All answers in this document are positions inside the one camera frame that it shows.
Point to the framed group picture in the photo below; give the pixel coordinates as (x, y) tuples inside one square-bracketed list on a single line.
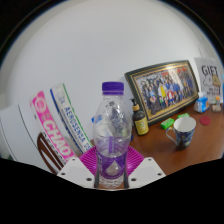
[(166, 90)]

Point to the blue starry-print mug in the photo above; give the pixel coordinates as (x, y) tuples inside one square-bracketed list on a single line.
[(185, 136)]

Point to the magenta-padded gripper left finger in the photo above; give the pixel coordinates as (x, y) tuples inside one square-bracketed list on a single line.
[(76, 173)]

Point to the amber pump bottle yellow label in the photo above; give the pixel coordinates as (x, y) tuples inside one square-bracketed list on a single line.
[(141, 123)]

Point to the flat round red coaster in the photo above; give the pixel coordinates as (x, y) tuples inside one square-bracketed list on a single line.
[(205, 120)]

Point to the purple-capped clear water bottle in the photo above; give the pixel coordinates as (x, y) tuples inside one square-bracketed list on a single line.
[(111, 140)]

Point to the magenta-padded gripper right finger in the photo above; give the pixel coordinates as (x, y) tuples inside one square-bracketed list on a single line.
[(146, 173)]

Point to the white and blue shuttlecock tube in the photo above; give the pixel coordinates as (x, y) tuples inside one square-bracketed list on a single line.
[(73, 120)]

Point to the pink shuttlecock tube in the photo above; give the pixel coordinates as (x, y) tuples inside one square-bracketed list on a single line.
[(50, 126)]

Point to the small patterned box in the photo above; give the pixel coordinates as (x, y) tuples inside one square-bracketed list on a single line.
[(216, 108)]

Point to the white printed tote bag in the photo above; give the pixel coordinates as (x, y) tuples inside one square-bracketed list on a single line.
[(208, 75)]

